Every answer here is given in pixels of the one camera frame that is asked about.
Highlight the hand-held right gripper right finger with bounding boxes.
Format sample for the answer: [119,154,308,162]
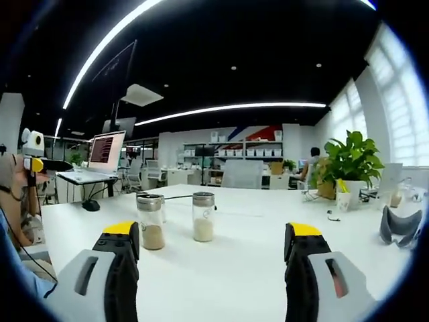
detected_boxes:
[284,221,381,322]

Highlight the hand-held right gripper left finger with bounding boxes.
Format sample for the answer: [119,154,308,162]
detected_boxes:
[43,220,140,322]

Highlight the seasoning bottle brown powder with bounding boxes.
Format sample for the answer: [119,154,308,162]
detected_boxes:
[136,193,167,251]

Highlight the seasoning bottle white powder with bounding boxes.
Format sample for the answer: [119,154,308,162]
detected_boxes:
[192,191,216,243]

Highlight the person's left hand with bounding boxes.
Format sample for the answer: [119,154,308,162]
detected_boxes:
[23,172,48,191]

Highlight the white laptop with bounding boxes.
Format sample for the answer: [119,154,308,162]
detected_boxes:
[56,129,127,184]

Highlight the person in blue shirt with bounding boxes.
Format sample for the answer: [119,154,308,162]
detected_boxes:
[0,207,56,299]

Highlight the dark patterned cloth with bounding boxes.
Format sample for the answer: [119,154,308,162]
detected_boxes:
[18,214,46,246]

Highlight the black mounted monitor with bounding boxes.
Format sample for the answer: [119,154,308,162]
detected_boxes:
[102,117,137,135]

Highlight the grey headset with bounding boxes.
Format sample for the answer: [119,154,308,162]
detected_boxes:
[379,205,423,249]

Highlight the white patterned paper cup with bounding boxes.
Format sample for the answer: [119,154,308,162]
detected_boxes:
[336,191,351,212]

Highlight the brown paper bag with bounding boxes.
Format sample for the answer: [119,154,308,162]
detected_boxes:
[316,157,338,201]

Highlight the white desk chair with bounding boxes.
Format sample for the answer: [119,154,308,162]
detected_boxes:
[296,164,318,191]

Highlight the white ceiling air conditioner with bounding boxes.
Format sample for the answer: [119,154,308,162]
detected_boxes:
[120,83,164,107]

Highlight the plastic drink cup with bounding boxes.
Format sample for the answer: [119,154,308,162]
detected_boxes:
[390,183,403,209]

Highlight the hanging dark screen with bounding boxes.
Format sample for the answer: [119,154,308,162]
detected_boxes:
[92,39,138,83]

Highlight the green potted plant white pot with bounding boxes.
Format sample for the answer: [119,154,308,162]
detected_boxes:
[310,129,385,202]

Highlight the white mesh office chair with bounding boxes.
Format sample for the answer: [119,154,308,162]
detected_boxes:
[221,159,264,189]

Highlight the black monitor on stand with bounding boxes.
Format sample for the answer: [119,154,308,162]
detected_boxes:
[195,144,216,186]

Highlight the row of white storage bins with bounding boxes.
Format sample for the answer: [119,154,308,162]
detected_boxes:
[217,148,283,158]

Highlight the white shelving unit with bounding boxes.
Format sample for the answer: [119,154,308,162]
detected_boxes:
[182,140,284,187]

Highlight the window with white blinds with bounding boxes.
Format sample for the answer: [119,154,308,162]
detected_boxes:
[365,23,429,168]
[330,80,368,142]

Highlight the black power cable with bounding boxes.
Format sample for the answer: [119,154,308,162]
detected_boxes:
[82,193,218,213]

